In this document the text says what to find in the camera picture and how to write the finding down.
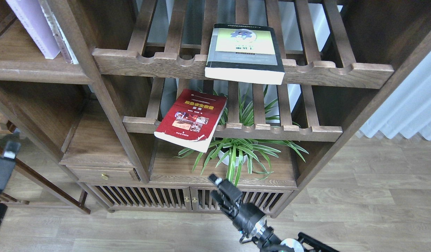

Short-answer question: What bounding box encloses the dark wooden bookshelf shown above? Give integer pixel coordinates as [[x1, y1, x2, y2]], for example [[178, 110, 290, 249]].
[[0, 0, 431, 217]]

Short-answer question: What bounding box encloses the white plant pot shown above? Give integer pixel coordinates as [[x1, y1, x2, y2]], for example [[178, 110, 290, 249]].
[[218, 150, 248, 167]]

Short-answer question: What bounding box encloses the white lavender book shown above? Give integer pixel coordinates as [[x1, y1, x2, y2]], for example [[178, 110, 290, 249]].
[[6, 0, 60, 59]]

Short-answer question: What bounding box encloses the green spider plant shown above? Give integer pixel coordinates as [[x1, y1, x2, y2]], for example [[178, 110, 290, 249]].
[[193, 87, 308, 186]]

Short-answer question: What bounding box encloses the worn upright book spine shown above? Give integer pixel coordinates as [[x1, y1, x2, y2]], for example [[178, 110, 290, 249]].
[[39, 0, 79, 64]]

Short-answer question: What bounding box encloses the brass drawer knob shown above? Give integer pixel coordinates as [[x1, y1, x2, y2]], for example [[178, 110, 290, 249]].
[[101, 173, 109, 180]]

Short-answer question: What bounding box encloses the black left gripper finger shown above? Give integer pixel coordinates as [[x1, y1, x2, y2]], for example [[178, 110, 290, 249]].
[[0, 141, 21, 194]]

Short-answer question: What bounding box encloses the white curtain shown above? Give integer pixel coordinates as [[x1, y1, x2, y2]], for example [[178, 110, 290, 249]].
[[357, 51, 431, 141]]

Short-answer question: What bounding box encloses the black and yellow book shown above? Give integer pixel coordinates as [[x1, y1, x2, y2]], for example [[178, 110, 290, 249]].
[[204, 23, 285, 85]]

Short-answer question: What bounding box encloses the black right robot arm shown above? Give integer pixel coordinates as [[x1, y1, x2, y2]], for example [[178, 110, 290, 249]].
[[208, 174, 337, 252]]

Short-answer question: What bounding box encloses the red cover book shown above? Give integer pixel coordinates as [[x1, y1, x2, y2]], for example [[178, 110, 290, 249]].
[[154, 88, 228, 153]]

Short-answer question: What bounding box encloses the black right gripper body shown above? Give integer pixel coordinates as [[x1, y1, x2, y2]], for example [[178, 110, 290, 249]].
[[211, 180, 267, 240]]

